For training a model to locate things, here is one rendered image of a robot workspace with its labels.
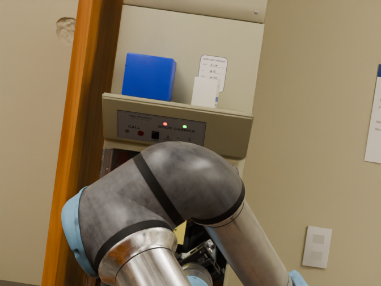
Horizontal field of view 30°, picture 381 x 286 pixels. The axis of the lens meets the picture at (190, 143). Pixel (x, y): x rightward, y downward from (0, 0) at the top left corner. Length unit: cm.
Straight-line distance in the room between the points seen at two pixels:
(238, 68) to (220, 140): 17
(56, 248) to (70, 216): 60
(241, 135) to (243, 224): 48
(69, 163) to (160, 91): 25
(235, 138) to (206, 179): 57
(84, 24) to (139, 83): 17
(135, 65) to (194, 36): 17
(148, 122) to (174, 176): 58
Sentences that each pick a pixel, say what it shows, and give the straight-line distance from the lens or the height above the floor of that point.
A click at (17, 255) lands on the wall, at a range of 215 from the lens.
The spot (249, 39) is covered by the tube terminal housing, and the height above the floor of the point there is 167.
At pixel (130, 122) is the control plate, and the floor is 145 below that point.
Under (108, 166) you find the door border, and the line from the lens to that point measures 161.
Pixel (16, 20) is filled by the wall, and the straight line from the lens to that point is 212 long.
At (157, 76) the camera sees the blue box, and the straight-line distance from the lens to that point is 149.
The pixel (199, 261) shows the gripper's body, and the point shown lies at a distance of 142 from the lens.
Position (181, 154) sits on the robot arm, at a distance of 97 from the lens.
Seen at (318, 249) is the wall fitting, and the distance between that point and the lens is 208.
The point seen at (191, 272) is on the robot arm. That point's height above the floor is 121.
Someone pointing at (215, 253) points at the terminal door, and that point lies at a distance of 161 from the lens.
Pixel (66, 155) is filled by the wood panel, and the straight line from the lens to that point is 154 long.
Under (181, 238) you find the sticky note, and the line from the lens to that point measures 161.
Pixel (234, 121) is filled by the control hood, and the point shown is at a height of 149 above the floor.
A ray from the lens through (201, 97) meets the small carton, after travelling 151.
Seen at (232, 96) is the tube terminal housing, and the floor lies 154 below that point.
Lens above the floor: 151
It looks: 3 degrees down
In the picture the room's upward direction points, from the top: 8 degrees clockwise
